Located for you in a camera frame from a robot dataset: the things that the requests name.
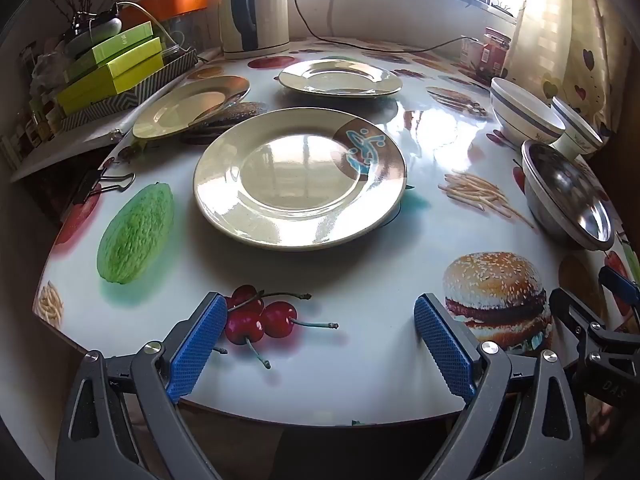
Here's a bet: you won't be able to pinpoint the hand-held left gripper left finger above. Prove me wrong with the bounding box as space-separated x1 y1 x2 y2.
54 291 228 480

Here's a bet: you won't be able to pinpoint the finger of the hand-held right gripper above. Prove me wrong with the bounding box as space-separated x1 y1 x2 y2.
598 264 640 311
549 287 626 356

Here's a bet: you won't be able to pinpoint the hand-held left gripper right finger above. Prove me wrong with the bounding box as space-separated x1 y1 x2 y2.
413 292 586 480

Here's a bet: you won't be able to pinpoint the stainless steel bowl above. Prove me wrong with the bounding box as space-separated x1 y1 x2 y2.
521 140 616 252

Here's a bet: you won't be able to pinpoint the small white bowl blue stripes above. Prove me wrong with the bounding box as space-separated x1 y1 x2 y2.
551 95 605 157

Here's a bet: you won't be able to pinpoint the large cream plate blue print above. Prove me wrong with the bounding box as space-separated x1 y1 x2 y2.
193 107 407 251

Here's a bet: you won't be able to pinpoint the large white bowl blue stripes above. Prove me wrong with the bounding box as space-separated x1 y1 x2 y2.
489 77 566 147

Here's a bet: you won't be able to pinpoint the plain cream plate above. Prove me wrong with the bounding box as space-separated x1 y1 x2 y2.
132 75 251 142
277 58 404 97

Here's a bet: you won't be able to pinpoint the food print glossy tablecloth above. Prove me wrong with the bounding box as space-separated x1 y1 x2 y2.
32 35 640 428

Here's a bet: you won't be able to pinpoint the black binder clip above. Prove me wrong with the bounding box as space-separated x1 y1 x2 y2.
74 169 137 206

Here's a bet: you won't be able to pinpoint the cream heart print curtain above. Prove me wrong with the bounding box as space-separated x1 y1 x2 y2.
510 0 636 141

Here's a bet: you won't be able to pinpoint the glass jar red label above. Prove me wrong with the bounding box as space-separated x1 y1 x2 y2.
481 27 513 79

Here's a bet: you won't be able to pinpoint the grey chevron pattern box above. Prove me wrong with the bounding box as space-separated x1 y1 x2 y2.
60 47 199 133

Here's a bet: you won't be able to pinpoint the lime green box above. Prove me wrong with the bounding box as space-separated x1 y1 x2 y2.
74 21 155 63
64 36 164 85
55 52 167 117

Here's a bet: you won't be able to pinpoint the grey oval device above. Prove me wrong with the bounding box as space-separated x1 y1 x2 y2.
65 16 124 59

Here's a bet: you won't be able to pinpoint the cream ribbed electric kettle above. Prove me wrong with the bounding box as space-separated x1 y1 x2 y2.
219 0 292 59

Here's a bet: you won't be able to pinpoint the orange box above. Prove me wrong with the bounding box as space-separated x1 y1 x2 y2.
131 0 208 26

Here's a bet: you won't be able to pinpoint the black power cable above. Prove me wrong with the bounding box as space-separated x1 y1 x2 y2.
285 0 483 56

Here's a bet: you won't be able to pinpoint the white cable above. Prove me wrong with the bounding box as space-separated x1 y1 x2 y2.
116 1 174 44

